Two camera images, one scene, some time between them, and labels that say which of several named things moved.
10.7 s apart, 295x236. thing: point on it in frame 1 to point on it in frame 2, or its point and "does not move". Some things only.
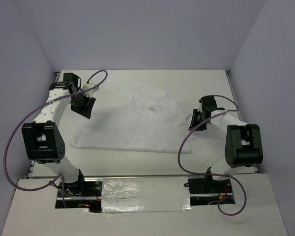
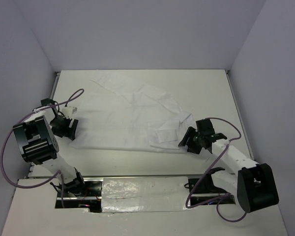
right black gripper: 192,125 to 191,131
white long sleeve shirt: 131,114 does not move
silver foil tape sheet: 142,194 does not move
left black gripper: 91,101 to 68,132
